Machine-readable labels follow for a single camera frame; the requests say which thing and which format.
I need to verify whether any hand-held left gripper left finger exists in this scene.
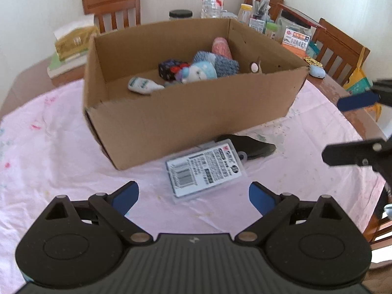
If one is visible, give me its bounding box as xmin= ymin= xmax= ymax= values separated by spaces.
xmin=44 ymin=181 xmax=152 ymax=244

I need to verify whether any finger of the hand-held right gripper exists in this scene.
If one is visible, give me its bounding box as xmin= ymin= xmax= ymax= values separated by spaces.
xmin=337 ymin=80 xmax=392 ymax=112
xmin=321 ymin=135 xmax=392 ymax=184

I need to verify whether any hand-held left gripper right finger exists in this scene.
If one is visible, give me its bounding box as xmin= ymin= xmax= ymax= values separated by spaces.
xmin=234 ymin=182 xmax=348 ymax=242

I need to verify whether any clear plastic case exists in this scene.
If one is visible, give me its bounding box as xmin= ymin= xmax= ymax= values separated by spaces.
xmin=165 ymin=139 xmax=250 ymax=204

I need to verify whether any brown cardboard box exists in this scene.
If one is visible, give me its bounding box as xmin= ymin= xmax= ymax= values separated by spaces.
xmin=82 ymin=18 xmax=310 ymax=170

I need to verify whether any white tube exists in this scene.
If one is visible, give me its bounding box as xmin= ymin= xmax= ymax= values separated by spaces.
xmin=128 ymin=76 xmax=165 ymax=95

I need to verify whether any blue doll toy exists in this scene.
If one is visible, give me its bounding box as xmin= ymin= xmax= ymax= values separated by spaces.
xmin=181 ymin=61 xmax=218 ymax=84

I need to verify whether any pink knitted sock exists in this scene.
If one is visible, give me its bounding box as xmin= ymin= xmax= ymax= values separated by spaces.
xmin=212 ymin=37 xmax=233 ymax=60

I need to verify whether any yellow teal shopping bag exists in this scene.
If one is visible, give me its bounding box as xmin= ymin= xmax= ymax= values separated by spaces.
xmin=343 ymin=47 xmax=383 ymax=123

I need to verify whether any light blue earbud case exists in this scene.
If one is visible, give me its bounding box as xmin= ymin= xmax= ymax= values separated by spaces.
xmin=309 ymin=64 xmax=326 ymax=79

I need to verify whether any pink floral cloth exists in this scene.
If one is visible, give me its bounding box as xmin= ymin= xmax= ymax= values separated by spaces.
xmin=0 ymin=78 xmax=386 ymax=288

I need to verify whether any clear jar orange label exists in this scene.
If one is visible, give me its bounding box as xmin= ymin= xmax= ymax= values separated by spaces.
xmin=277 ymin=9 xmax=313 ymax=52

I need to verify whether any red phone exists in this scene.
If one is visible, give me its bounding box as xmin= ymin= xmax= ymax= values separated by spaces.
xmin=277 ymin=2 xmax=327 ymax=31

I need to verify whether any green lid small bottle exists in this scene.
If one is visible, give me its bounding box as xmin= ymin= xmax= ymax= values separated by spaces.
xmin=265 ymin=21 xmax=278 ymax=39

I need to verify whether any glass pen jar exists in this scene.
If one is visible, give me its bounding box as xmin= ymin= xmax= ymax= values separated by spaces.
xmin=248 ymin=0 xmax=271 ymax=33

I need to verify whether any yellow cap plastic bottle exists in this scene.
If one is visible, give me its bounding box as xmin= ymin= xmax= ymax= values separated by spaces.
xmin=238 ymin=4 xmax=253 ymax=25

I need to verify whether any stack of books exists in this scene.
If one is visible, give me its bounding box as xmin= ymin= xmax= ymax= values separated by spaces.
xmin=47 ymin=50 xmax=89 ymax=78

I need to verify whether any gold tissue box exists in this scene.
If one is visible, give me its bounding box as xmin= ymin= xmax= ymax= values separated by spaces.
xmin=53 ymin=14 xmax=100 ymax=62

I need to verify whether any dark lid glass jar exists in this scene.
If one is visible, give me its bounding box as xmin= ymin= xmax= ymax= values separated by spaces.
xmin=169 ymin=9 xmax=193 ymax=21

